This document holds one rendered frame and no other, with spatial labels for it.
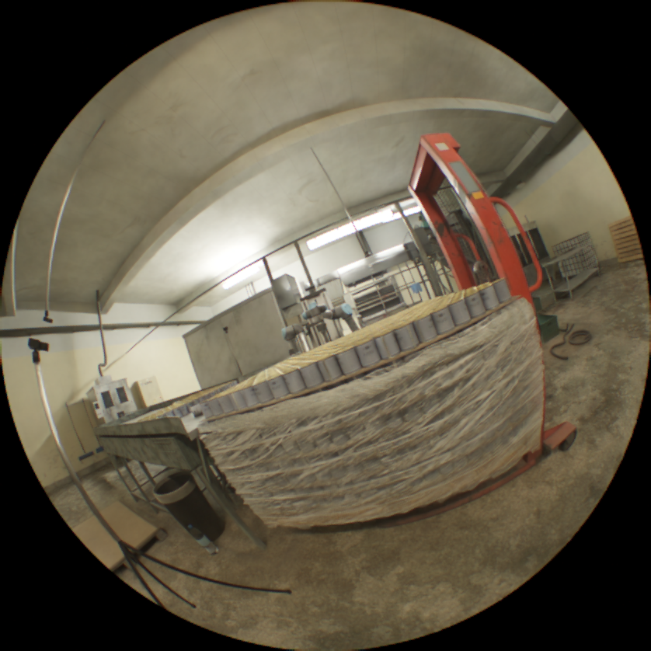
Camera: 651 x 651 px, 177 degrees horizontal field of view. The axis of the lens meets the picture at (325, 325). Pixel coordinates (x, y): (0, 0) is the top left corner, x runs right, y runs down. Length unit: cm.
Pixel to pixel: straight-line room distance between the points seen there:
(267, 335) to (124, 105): 447
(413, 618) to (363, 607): 26
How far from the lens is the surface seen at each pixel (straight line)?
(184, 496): 186
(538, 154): 865
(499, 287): 83
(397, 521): 148
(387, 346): 66
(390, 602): 134
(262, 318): 378
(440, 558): 138
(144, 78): 366
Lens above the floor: 128
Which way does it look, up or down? 2 degrees up
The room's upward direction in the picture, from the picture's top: 21 degrees counter-clockwise
